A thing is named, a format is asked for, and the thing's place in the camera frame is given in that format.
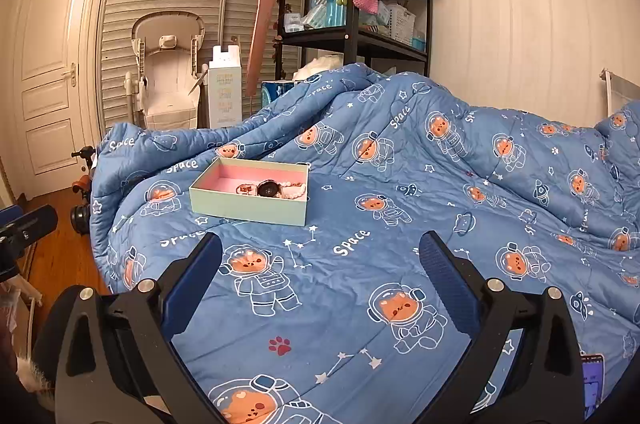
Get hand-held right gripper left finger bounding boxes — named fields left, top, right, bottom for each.
left=52, top=231, right=226, bottom=424

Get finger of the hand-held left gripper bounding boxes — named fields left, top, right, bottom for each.
left=0, top=204, right=59, bottom=255

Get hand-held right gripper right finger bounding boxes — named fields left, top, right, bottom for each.
left=419, top=230, right=586, bottom=424

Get pale green jewelry box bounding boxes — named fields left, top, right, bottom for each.
left=189, top=157, right=311, bottom=228

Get rose gold wristwatch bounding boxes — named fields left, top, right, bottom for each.
left=237, top=181, right=286, bottom=199

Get black orange toy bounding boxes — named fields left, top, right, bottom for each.
left=70, top=146, right=99, bottom=236

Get blue astronaut bear blanket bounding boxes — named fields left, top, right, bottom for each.
left=92, top=63, right=640, bottom=424

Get white panelled door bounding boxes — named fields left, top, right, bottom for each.
left=12, top=0, right=99, bottom=200

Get smartphone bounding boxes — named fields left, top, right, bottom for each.
left=581, top=353, right=606, bottom=423

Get tall white carton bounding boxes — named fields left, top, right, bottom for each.
left=207, top=45, right=245, bottom=130

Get white baby high chair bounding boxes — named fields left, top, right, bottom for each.
left=125, top=10, right=207, bottom=131

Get white plastic bag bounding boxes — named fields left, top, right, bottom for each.
left=292, top=56, right=347, bottom=83

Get white metal rack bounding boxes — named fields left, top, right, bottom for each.
left=599, top=67, right=640, bottom=128

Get white plastic basket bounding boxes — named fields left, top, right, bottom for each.
left=387, top=3, right=417, bottom=46

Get blue packets on shelf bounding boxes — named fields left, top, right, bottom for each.
left=299, top=0, right=349, bottom=30

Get white pearl bracelet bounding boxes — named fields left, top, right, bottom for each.
left=279, top=177, right=307, bottom=201

